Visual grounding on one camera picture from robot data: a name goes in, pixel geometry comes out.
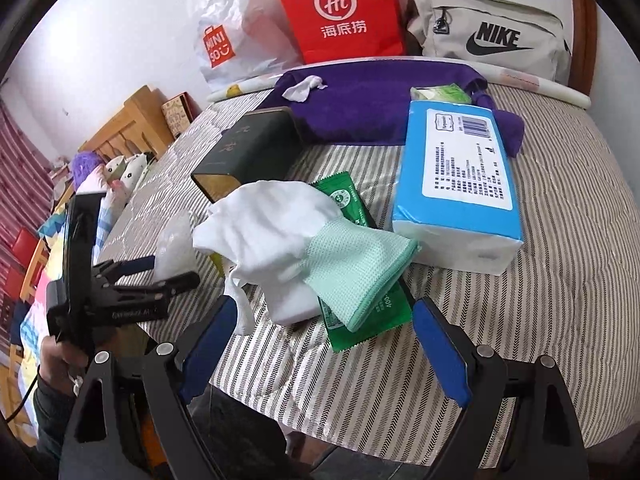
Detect white glove with green cuff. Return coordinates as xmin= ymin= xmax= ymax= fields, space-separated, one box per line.
xmin=192 ymin=180 xmax=420 ymax=336

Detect black cable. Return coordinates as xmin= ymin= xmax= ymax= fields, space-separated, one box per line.
xmin=4 ymin=364 xmax=42 ymax=420

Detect striped grey tablecloth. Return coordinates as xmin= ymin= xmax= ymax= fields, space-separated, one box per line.
xmin=97 ymin=82 xmax=640 ymax=456

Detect red paper bag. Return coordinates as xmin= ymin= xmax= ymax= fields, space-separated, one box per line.
xmin=270 ymin=0 xmax=406 ymax=65

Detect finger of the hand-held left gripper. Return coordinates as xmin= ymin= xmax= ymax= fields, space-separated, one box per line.
xmin=91 ymin=256 xmax=157 ymax=286
xmin=107 ymin=272 xmax=201 ymax=303

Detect person's dark trousers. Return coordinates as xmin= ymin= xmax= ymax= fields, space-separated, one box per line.
xmin=192 ymin=387 xmax=288 ymax=480

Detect wooden headboard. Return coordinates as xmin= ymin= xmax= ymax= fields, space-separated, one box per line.
xmin=77 ymin=85 xmax=173 ymax=161

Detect white plastic shopping bag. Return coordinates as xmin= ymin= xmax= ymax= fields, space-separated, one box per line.
xmin=187 ymin=0 xmax=303 ymax=93

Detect blue tissue pack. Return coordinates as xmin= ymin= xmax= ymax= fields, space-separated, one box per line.
xmin=390 ymin=100 xmax=525 ymax=276

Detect patterned cardboard box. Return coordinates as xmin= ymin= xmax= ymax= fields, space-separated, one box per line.
xmin=161 ymin=92 xmax=196 ymax=138

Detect clear plastic bag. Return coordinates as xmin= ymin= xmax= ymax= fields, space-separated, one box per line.
xmin=155 ymin=210 xmax=201 ymax=281

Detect red striped curtain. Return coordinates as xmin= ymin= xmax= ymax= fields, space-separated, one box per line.
xmin=0 ymin=80 xmax=56 ymax=281

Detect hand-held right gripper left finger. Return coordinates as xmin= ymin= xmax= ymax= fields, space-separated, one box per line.
xmin=60 ymin=297 xmax=241 ymax=480

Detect crumpled white tissue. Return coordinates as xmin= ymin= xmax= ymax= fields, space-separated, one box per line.
xmin=281 ymin=75 xmax=327 ymax=102

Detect red chair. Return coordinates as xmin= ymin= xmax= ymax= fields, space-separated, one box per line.
xmin=12 ymin=227 xmax=51 ymax=301

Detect white dotted plush toy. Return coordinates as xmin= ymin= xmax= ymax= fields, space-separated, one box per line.
xmin=102 ymin=154 xmax=151 ymax=193

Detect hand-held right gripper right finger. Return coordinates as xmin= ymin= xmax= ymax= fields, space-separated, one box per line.
xmin=411 ymin=297 xmax=591 ymax=480

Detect beige fabric bag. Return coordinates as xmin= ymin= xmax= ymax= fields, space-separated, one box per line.
xmin=404 ymin=0 xmax=573 ymax=86

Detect person's left hand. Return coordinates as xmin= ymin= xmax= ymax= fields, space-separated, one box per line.
xmin=39 ymin=332 xmax=93 ymax=386

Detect green wet wipe packet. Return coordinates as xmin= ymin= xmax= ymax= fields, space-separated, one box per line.
xmin=312 ymin=175 xmax=416 ymax=353

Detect dark green box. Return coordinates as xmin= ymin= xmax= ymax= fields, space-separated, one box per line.
xmin=191 ymin=107 xmax=303 ymax=205

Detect brown wooden board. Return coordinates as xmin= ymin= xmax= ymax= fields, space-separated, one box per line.
xmin=570 ymin=0 xmax=599 ymax=96

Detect purple haired plush toy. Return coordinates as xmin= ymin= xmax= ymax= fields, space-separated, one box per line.
xmin=70 ymin=152 xmax=108 ymax=196

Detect light green packet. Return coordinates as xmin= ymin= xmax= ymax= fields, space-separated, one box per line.
xmin=410 ymin=85 xmax=473 ymax=107

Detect purple towel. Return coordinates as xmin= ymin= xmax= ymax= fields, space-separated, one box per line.
xmin=260 ymin=57 xmax=525 ymax=156

